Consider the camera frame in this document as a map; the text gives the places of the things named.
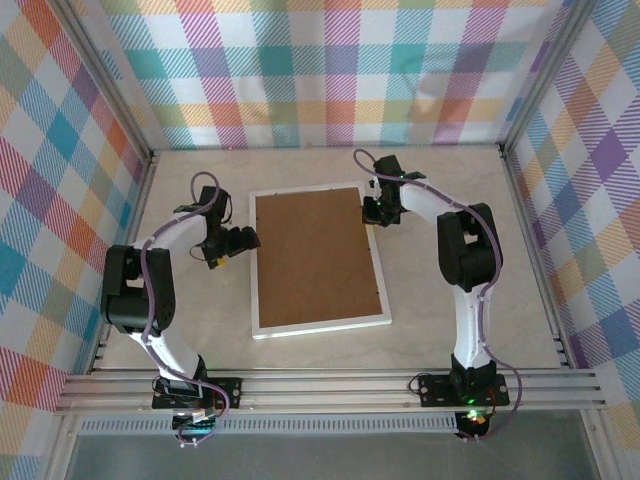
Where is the brown backing board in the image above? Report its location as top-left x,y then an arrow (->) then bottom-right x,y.
254,186 -> 388,332

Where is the white picture frame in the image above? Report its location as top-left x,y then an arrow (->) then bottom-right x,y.
248,180 -> 394,342

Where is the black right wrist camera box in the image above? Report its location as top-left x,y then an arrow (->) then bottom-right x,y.
361,195 -> 390,227

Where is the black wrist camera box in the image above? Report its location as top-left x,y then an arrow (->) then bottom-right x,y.
361,195 -> 390,227
232,225 -> 262,256

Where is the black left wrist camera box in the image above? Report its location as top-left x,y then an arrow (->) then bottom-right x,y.
232,225 -> 262,256

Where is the aluminium table side rail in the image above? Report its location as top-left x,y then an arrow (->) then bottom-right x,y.
88,147 -> 160,375
499,142 -> 574,370

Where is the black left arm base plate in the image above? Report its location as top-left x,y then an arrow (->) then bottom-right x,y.
151,376 -> 244,410

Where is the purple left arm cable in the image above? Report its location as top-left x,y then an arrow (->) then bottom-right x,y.
141,171 -> 236,449

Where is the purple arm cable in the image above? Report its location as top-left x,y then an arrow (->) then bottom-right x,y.
353,148 -> 526,444
141,171 -> 236,449

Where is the aluminium mounting rail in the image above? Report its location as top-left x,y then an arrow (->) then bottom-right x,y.
53,368 -> 607,415

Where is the aluminium corner post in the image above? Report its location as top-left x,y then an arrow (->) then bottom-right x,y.
53,0 -> 157,161
498,0 -> 594,151

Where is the grey slotted cable duct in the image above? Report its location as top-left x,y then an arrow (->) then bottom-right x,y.
78,416 -> 460,437

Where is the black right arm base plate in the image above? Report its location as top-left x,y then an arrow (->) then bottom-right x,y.
416,372 -> 512,408

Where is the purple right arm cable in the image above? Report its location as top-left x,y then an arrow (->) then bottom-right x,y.
353,148 -> 526,444

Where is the aluminium frame leg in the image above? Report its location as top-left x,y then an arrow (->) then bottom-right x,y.
581,409 -> 620,480
45,413 -> 82,480

